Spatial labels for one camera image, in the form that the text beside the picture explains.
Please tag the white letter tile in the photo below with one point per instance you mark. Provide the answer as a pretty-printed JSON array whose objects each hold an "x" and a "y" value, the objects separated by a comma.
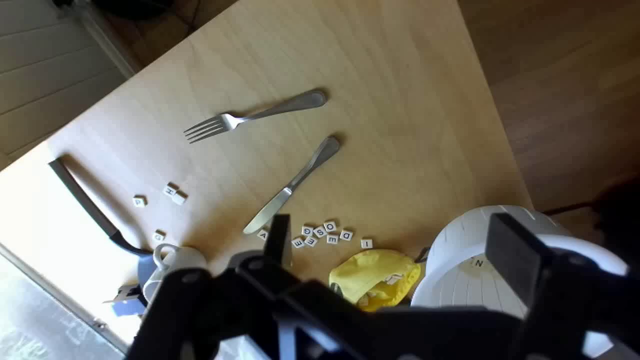
[
  {"x": 320, "y": 233},
  {"x": 170, "y": 189},
  {"x": 299, "y": 243},
  {"x": 180, "y": 196},
  {"x": 138, "y": 199},
  {"x": 263, "y": 235},
  {"x": 307, "y": 230},
  {"x": 346, "y": 235},
  {"x": 330, "y": 227},
  {"x": 311, "y": 241},
  {"x": 333, "y": 239},
  {"x": 366, "y": 243},
  {"x": 159, "y": 235}
]

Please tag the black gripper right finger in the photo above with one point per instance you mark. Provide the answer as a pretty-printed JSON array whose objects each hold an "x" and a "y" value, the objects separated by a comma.
[{"x": 573, "y": 300}]

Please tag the black spatula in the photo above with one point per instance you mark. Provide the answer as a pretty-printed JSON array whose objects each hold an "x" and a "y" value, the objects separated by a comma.
[{"x": 87, "y": 201}]

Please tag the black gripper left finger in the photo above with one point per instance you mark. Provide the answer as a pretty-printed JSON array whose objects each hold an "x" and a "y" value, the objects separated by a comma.
[{"x": 180, "y": 313}]

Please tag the metal fork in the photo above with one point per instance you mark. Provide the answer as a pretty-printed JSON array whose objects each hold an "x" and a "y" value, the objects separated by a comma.
[{"x": 253, "y": 114}]

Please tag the white ceramic mug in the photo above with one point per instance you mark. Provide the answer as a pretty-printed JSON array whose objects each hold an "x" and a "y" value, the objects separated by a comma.
[{"x": 191, "y": 256}]

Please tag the metal table knife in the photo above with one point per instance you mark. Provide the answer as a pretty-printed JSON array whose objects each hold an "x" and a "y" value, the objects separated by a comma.
[{"x": 297, "y": 180}]

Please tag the white plastic colander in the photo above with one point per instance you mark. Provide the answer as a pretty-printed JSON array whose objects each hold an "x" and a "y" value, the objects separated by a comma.
[{"x": 461, "y": 267}]

